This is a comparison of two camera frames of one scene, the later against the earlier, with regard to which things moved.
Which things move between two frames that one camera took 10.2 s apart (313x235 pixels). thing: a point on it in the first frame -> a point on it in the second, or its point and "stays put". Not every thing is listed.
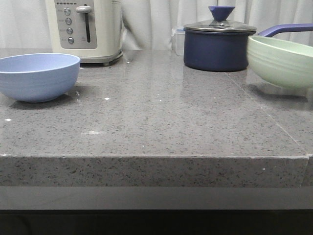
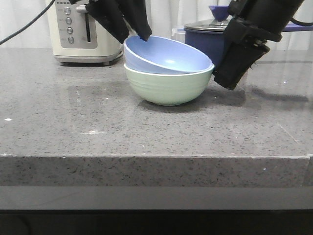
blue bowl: (40, 77) -> (163, 55)
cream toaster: (90, 30) stays put
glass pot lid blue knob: (220, 24) stays put
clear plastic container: (178, 41) stays put
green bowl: (281, 63) -> (168, 89)
